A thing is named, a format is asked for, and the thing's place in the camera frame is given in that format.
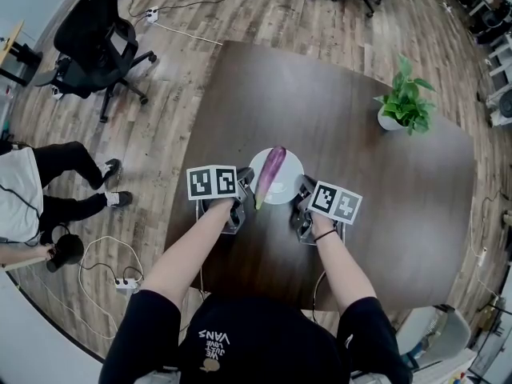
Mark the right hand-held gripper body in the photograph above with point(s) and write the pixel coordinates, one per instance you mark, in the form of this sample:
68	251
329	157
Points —
334	201

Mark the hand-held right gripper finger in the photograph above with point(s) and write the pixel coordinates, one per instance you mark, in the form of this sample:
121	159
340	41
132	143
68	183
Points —
306	184

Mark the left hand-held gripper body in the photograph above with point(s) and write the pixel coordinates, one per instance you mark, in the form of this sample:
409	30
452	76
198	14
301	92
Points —
208	182

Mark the purple eggplant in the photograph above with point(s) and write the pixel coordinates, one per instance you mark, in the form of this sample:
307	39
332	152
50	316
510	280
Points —
270	170

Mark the person's left forearm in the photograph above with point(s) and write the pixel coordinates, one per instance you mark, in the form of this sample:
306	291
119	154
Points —
192	246

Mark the person's right forearm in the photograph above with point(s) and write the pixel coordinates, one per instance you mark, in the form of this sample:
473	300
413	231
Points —
344	270

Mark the white round plate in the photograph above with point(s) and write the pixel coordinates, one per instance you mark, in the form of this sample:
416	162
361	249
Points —
290	174

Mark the black wrist band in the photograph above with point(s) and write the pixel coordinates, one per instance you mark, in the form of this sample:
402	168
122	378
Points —
325	235

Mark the dark wooden table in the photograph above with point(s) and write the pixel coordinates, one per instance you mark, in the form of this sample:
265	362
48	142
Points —
320	94

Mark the green potted plant white pot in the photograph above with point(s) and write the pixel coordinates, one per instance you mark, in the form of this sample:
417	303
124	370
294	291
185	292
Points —
406	102

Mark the white power strip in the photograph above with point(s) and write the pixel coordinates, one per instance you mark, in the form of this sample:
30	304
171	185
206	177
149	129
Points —
152	14
129	285

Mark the person's black printed t-shirt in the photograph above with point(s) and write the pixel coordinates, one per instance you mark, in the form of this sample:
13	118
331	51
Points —
256	342

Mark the grey plastic chair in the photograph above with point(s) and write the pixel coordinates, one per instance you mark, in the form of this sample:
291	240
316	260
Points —
436	334

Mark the black mesh office chair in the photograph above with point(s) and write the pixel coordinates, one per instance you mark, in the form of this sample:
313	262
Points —
96	42

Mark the light wooden desk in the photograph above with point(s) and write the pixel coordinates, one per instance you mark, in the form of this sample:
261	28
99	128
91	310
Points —
12	46

